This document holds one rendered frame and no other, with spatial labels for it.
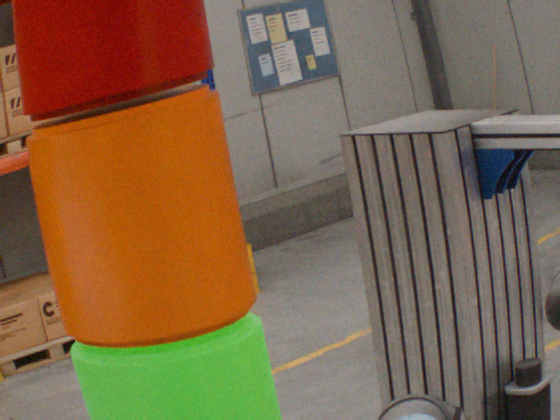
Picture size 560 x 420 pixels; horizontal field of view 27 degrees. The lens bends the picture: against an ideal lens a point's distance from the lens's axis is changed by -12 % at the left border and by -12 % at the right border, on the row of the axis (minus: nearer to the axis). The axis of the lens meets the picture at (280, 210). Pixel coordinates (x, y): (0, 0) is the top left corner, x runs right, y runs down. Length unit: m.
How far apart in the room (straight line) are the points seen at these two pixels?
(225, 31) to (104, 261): 11.65
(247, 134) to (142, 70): 11.75
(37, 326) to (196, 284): 8.82
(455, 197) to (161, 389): 1.80
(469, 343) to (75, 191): 1.87
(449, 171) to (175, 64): 1.79
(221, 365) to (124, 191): 0.05
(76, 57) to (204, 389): 0.08
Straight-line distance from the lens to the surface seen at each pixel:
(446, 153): 2.06
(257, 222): 11.90
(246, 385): 0.29
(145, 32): 0.27
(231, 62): 11.94
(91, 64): 0.27
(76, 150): 0.27
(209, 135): 0.28
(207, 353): 0.28
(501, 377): 2.23
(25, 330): 9.04
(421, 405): 1.86
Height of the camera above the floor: 2.29
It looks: 10 degrees down
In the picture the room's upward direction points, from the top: 10 degrees counter-clockwise
